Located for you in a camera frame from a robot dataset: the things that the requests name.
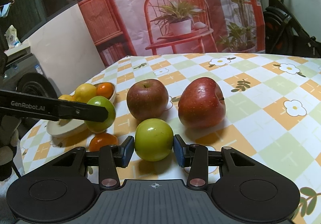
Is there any orange tangerine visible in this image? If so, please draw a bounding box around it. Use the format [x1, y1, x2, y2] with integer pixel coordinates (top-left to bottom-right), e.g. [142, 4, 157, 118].
[96, 82, 114, 99]
[89, 133, 119, 152]

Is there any large yellow lemon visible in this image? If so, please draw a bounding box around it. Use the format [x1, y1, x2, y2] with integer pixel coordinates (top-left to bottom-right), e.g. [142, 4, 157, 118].
[73, 83, 96, 103]

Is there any green apple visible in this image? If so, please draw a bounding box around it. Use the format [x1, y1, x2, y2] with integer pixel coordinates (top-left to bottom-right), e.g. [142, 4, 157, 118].
[134, 119, 174, 162]
[85, 96, 116, 133]

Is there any bright red apple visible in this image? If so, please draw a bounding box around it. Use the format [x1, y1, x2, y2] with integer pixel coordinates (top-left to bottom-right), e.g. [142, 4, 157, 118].
[178, 77, 226, 128]

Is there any dark red apple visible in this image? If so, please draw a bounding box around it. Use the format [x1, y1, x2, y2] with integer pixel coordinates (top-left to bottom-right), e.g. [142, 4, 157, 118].
[126, 79, 169, 121]

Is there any beige round plate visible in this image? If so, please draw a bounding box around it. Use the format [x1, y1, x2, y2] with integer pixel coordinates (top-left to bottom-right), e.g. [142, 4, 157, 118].
[46, 81, 118, 139]

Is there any grey washing machine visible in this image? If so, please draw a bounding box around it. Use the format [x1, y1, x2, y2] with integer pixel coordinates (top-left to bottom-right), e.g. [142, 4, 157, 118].
[0, 40, 58, 124]

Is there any checkered floral tablecloth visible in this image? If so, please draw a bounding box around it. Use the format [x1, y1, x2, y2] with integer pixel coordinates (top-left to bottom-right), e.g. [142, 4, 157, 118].
[21, 53, 320, 223]

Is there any red printed backdrop cloth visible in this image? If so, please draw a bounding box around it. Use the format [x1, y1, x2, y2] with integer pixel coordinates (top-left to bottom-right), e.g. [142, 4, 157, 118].
[77, 0, 265, 66]

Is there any black exercise bike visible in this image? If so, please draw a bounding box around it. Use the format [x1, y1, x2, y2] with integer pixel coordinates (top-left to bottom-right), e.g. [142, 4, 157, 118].
[263, 0, 320, 58]

